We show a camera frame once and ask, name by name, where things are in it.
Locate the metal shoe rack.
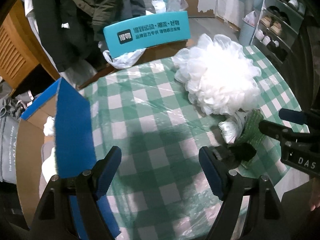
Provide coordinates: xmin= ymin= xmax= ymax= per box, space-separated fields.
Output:
xmin=251 ymin=0 xmax=305 ymax=66

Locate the teal printed shoe box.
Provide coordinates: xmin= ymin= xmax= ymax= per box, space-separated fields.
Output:
xmin=103 ymin=11 xmax=190 ymax=58

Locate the white soft bundle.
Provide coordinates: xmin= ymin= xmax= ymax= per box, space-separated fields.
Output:
xmin=218 ymin=112 xmax=250 ymax=145

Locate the grey fabric bag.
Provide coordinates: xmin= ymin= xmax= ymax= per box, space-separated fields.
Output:
xmin=1 ymin=95 xmax=25 ymax=184

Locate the brown cardboard box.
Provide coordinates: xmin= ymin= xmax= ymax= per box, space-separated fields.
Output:
xmin=77 ymin=38 xmax=195 ymax=90

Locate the white fluffy mesh pouf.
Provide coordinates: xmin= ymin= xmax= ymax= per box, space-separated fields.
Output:
xmin=172 ymin=34 xmax=261 ymax=115

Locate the white plastic bag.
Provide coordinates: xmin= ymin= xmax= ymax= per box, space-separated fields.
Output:
xmin=98 ymin=41 xmax=146 ymax=70

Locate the blue cardboard storage box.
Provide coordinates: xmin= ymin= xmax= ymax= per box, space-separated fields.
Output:
xmin=16 ymin=79 xmax=120 ymax=239

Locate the wooden louvered cabinet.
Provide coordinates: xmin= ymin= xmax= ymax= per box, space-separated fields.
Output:
xmin=1 ymin=0 xmax=60 ymax=94

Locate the green white checkered tablecloth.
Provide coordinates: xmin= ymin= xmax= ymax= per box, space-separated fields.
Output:
xmin=77 ymin=45 xmax=311 ymax=240

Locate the dark hanging jacket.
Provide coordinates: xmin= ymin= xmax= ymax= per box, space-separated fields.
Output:
xmin=32 ymin=0 xmax=145 ymax=73

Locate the green knitted cloth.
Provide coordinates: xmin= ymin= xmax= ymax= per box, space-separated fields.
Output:
xmin=234 ymin=109 xmax=265 ymax=169

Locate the black small soft object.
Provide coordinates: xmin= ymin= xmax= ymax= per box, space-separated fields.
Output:
xmin=212 ymin=142 xmax=257 ymax=167

